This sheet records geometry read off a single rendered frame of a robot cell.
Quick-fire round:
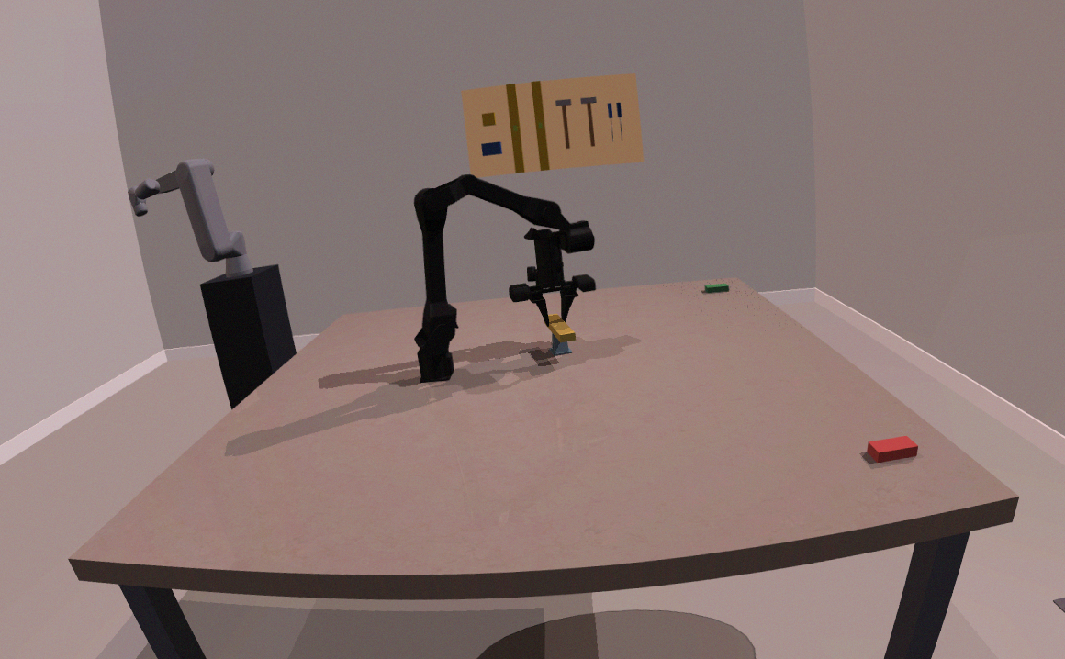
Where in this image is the yellow bar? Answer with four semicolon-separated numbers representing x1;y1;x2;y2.
548;314;576;342

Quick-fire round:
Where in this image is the red rectangular block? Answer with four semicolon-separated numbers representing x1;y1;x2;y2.
867;436;918;463

